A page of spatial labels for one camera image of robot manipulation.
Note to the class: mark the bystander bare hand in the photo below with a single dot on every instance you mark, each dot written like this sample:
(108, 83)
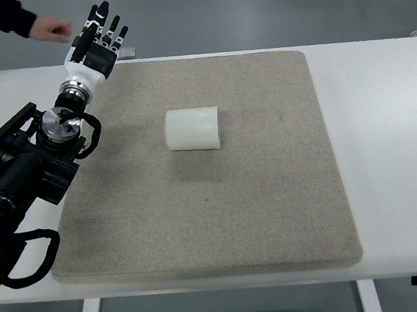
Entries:
(51, 29)

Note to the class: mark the white ribbed cup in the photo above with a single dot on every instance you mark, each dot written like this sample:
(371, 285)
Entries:
(192, 129)

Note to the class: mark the white table leg right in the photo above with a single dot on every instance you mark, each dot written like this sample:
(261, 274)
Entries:
(368, 296)

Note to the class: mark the small grey metal floor plate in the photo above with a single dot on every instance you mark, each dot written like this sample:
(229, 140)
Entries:
(127, 53)

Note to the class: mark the black sleeved forearm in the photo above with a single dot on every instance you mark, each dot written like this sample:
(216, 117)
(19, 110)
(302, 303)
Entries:
(13, 18)

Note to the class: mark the beige felt mat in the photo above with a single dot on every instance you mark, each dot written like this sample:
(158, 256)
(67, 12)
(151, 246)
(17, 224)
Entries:
(269, 200)

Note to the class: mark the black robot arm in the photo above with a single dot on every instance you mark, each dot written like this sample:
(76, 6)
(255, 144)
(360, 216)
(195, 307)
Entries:
(39, 150)

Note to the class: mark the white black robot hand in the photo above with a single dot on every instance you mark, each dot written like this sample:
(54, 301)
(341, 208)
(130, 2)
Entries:
(84, 73)

